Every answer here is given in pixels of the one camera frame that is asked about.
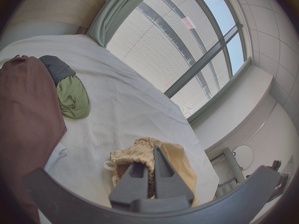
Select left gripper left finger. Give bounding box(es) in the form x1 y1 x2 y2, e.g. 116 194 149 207
109 163 150 206

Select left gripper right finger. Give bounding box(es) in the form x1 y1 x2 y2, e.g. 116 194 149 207
153 145 194 204

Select beige shorts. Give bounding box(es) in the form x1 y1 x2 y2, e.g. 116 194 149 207
103 137 200 207

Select white garment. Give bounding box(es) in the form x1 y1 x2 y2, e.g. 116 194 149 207
44 142 68 173

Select green garment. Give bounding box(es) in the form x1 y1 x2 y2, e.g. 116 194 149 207
56 75 91 120

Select brown garment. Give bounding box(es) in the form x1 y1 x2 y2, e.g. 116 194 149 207
0 56 68 224

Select window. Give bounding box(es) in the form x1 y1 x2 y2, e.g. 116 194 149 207
102 0 252 126

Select dark grey garment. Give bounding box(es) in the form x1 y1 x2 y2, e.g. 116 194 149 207
38 55 77 87

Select pale green curtain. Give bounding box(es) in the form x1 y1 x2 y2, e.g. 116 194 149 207
87 0 164 48

